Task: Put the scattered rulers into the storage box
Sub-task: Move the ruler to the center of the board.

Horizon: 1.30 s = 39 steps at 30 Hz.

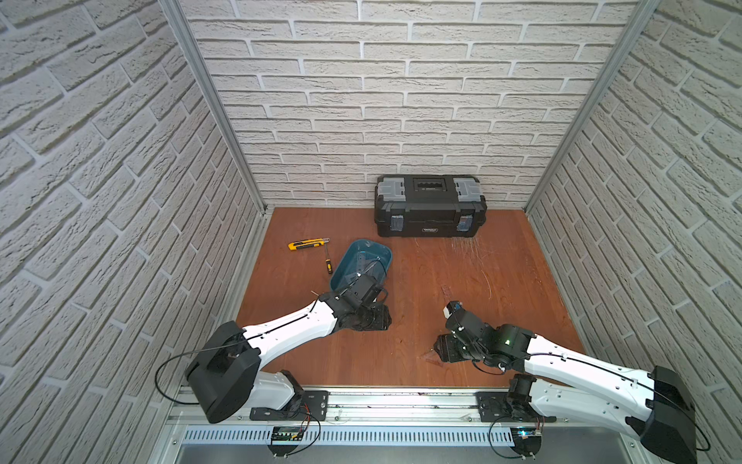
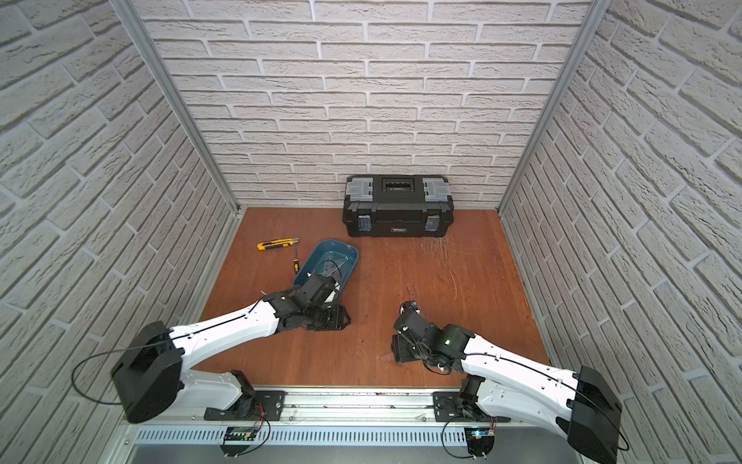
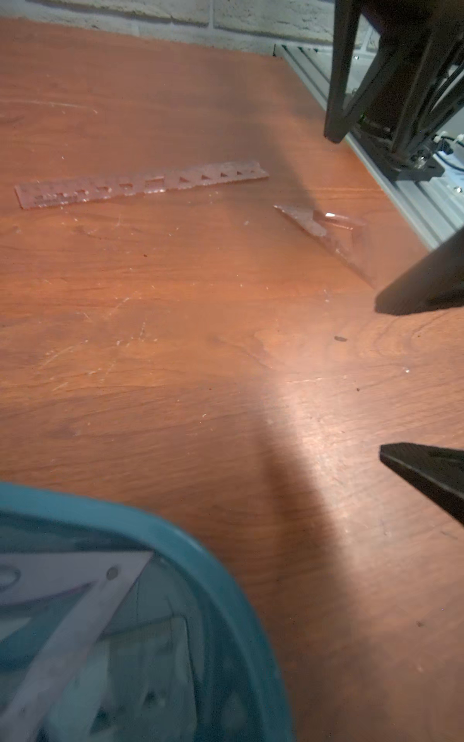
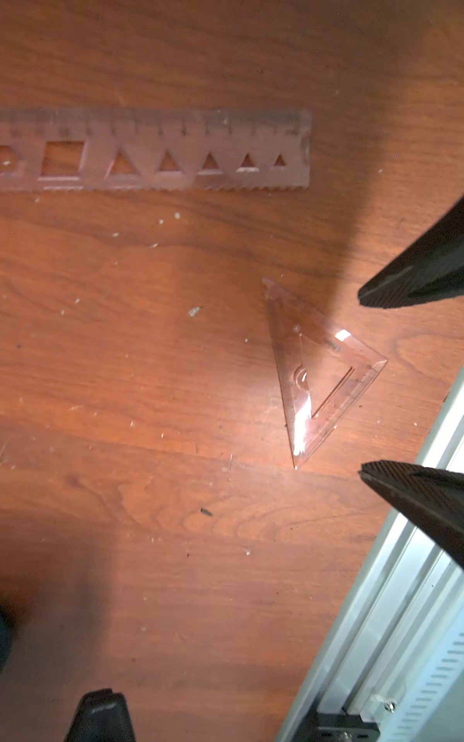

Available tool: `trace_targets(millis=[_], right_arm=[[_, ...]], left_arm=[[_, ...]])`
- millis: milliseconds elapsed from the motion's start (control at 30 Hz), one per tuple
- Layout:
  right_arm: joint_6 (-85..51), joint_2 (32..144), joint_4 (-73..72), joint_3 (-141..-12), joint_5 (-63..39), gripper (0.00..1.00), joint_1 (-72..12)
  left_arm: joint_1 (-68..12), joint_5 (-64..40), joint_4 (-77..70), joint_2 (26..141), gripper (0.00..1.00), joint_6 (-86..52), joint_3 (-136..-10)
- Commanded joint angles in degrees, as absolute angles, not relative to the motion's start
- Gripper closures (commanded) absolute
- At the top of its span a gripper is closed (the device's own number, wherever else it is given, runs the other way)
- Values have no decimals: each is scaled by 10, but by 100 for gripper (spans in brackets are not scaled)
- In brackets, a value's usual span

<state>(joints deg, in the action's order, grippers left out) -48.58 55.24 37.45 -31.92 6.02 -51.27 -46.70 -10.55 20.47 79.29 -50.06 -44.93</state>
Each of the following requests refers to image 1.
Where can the clear stencil ruler with holes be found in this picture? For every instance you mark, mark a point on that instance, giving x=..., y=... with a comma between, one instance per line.
x=362, y=263

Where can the teal plastic storage tray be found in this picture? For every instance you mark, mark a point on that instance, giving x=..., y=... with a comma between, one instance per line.
x=375, y=250

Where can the black plastic toolbox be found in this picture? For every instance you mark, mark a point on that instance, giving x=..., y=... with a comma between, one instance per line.
x=429, y=206

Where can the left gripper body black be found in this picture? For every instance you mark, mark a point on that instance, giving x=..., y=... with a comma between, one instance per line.
x=364, y=286

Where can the long clear straight ruler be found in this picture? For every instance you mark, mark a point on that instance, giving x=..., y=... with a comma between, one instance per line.
x=374, y=269

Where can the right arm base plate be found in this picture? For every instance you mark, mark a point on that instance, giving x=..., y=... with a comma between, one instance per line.
x=500, y=405

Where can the right controller board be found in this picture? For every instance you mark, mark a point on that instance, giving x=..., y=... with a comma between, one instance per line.
x=527, y=442

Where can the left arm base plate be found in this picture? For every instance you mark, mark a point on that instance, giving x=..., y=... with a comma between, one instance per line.
x=311, y=404

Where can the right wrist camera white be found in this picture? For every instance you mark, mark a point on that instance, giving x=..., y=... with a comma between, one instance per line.
x=451, y=308

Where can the controller board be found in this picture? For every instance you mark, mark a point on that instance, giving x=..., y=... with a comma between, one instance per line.
x=285, y=440
x=527, y=442

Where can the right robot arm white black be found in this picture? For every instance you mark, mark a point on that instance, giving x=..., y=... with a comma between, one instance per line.
x=654, y=407

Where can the yellow utility knife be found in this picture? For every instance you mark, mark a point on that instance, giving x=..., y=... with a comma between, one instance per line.
x=308, y=244

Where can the left controller board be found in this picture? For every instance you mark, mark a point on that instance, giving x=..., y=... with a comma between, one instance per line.
x=285, y=440

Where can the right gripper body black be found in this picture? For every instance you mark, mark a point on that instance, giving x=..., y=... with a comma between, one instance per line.
x=453, y=352

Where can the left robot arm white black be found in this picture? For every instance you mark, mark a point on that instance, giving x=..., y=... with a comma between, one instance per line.
x=227, y=374

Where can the small yellow-handled screwdriver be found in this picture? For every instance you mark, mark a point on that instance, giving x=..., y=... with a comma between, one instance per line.
x=328, y=260

